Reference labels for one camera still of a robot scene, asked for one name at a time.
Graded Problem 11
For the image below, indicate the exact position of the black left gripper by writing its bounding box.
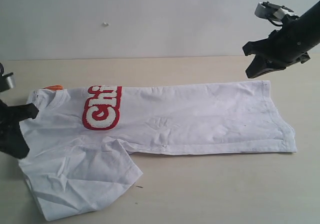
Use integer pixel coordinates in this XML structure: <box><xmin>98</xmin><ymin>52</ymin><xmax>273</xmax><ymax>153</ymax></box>
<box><xmin>0</xmin><ymin>103</ymin><xmax>39</xmax><ymax>159</ymax></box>

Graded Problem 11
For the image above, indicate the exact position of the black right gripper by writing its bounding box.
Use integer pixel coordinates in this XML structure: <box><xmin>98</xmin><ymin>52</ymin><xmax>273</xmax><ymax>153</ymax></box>
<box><xmin>242</xmin><ymin>21</ymin><xmax>311</xmax><ymax>79</ymax></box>

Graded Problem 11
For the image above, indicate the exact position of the white t-shirt red lettering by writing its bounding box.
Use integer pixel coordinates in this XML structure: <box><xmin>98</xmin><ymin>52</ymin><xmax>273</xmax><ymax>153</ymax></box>
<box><xmin>18</xmin><ymin>80</ymin><xmax>297</xmax><ymax>221</ymax></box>

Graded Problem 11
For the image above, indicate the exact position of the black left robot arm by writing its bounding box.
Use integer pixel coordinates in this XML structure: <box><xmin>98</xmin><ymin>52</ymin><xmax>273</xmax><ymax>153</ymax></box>
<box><xmin>0</xmin><ymin>101</ymin><xmax>39</xmax><ymax>159</ymax></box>

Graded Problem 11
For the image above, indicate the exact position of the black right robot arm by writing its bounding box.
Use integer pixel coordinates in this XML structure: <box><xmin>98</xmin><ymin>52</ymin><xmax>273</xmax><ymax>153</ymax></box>
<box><xmin>242</xmin><ymin>1</ymin><xmax>320</xmax><ymax>78</ymax></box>

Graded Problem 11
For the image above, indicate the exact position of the orange size tag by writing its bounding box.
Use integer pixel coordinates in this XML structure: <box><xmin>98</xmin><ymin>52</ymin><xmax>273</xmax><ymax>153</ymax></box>
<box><xmin>45</xmin><ymin>85</ymin><xmax>64</xmax><ymax>91</ymax></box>

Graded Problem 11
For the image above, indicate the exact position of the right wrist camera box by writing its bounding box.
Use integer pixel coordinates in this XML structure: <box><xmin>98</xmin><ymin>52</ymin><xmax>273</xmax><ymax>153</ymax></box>
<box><xmin>254</xmin><ymin>1</ymin><xmax>299</xmax><ymax>27</ymax></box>

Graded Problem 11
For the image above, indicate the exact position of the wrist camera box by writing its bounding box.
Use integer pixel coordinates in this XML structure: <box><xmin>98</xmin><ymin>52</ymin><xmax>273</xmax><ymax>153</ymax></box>
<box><xmin>254</xmin><ymin>1</ymin><xmax>299</xmax><ymax>27</ymax></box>
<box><xmin>0</xmin><ymin>63</ymin><xmax>16</xmax><ymax>92</ymax></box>

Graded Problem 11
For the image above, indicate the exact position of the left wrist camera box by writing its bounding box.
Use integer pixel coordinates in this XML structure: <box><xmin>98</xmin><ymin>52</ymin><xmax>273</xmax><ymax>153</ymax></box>
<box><xmin>0</xmin><ymin>63</ymin><xmax>16</xmax><ymax>92</ymax></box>

